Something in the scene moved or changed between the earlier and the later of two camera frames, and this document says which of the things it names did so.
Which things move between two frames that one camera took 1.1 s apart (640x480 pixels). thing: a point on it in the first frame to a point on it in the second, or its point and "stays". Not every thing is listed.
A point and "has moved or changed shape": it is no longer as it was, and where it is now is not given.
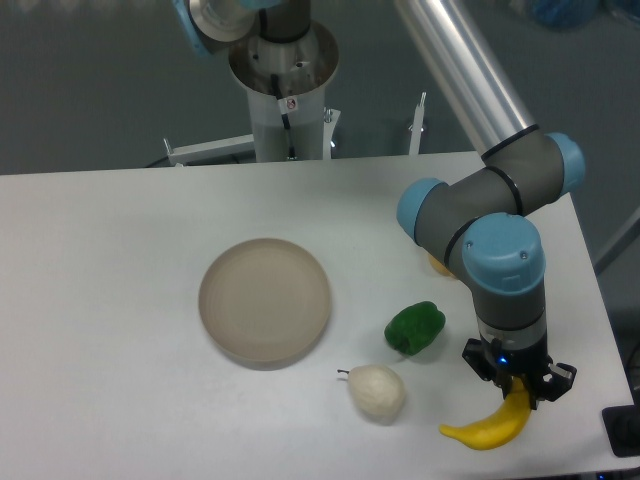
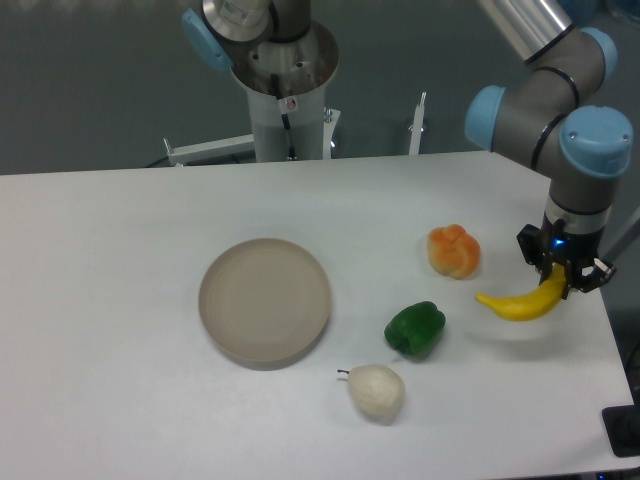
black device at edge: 622,426 stays
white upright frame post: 416,127 stays
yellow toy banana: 499,429 has moved or changed shape
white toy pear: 378,392 stays
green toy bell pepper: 415,328 stays
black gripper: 492,363 to 538,245
